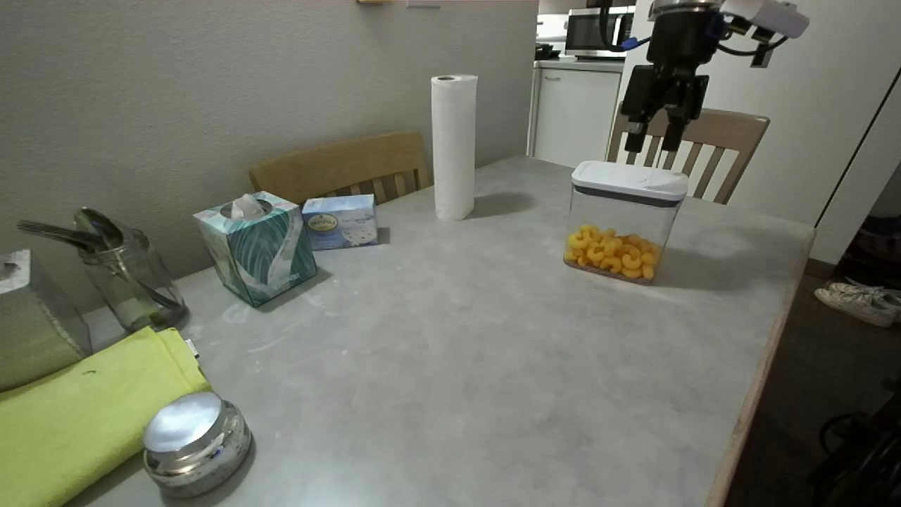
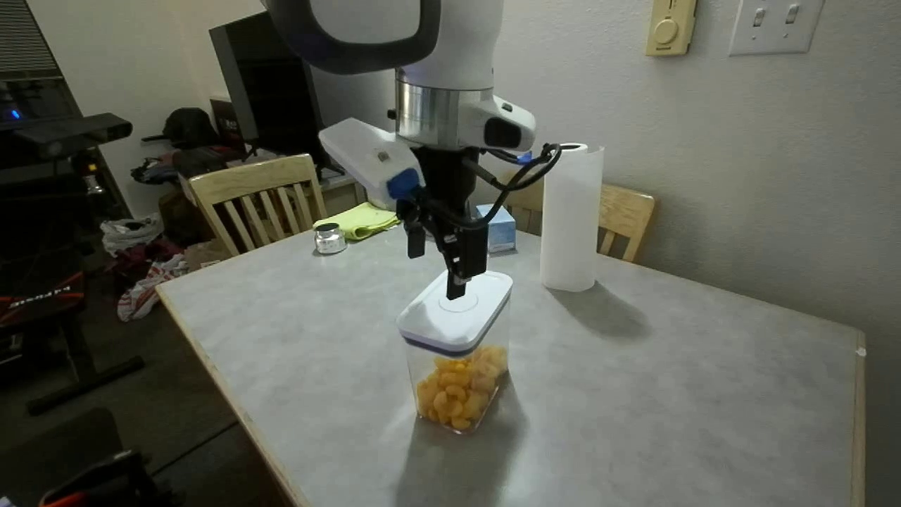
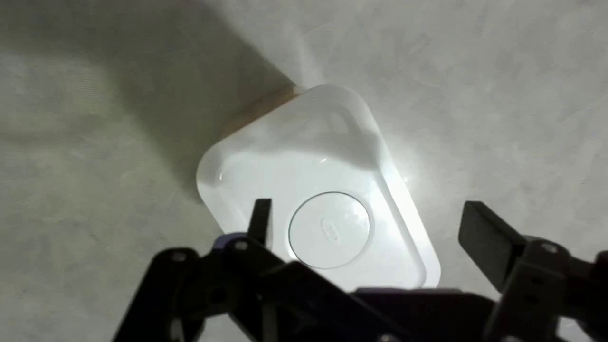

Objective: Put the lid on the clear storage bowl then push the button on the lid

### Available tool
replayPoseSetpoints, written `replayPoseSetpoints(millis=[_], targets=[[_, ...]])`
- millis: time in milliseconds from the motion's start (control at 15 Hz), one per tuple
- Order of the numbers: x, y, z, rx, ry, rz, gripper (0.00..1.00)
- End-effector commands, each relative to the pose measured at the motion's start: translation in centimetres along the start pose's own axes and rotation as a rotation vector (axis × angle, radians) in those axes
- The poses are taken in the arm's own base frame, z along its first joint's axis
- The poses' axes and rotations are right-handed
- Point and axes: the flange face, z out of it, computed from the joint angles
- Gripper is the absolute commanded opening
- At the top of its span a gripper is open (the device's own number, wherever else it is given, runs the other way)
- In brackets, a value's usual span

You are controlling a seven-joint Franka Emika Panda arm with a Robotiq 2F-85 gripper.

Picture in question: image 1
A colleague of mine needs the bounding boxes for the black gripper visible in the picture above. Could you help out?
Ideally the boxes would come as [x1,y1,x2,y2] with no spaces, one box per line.
[617,10,724,156]

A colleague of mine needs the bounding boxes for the white rectangular storage lid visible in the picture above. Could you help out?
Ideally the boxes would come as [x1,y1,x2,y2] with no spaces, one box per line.
[567,158,689,205]

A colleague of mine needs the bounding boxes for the clear plastic storage bowl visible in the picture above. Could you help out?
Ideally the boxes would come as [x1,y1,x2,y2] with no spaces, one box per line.
[560,180,684,286]

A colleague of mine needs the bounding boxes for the pale wooden slat-back chair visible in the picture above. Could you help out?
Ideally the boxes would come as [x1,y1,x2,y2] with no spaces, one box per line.
[601,105,772,208]

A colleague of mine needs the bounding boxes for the dark microwave oven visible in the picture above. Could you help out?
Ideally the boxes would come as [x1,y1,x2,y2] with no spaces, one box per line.
[562,5,639,53]

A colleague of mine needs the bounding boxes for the yellow puffed snack pieces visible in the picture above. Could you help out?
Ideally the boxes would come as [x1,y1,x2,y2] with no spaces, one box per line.
[560,224,663,283]

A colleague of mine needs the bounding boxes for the white paper towel roll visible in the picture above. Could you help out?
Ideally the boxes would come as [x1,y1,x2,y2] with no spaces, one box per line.
[428,70,480,225]

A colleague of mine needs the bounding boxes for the white shoes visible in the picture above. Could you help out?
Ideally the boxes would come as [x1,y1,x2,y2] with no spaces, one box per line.
[814,280,901,331]

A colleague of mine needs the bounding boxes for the cardboard box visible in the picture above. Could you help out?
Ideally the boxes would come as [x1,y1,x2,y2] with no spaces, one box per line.
[248,129,434,208]

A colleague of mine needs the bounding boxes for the flat light blue tissue box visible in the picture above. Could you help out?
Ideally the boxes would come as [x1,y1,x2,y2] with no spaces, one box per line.
[300,191,382,255]

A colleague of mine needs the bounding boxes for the teal patterned tissue box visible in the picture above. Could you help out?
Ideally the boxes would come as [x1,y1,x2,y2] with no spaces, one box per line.
[190,190,321,310]

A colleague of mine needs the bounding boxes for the round silver metal tin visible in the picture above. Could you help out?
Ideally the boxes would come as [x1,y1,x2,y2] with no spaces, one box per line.
[139,389,255,498]

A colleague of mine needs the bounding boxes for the lime green cloth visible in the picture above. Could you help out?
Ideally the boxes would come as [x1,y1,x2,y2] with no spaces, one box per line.
[0,324,211,507]

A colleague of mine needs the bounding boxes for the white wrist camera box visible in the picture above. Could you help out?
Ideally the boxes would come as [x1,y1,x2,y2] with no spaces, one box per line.
[721,0,810,42]

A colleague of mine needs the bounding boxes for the dark bag with straps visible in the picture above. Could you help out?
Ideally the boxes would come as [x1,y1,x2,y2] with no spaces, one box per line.
[808,379,901,507]

